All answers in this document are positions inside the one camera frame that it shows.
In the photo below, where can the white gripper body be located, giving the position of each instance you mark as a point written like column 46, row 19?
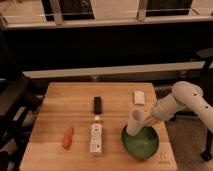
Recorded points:
column 150, row 120

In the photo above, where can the white ceramic cup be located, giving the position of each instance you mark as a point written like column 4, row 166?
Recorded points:
column 135, row 121

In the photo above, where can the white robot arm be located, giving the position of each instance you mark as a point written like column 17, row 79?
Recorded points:
column 183, row 95

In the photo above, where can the green ceramic bowl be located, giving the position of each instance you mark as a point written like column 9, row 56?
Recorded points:
column 142, row 146

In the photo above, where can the white rectangular block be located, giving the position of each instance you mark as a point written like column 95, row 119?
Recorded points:
column 139, row 98

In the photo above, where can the white plastic bottle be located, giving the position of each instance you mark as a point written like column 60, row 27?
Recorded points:
column 96, row 136

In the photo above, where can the black rectangular block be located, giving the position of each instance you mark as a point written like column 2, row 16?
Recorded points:
column 97, row 105

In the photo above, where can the orange carrot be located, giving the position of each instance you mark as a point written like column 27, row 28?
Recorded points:
column 67, row 141

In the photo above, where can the black chair left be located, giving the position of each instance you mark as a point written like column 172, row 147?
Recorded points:
column 15, row 102

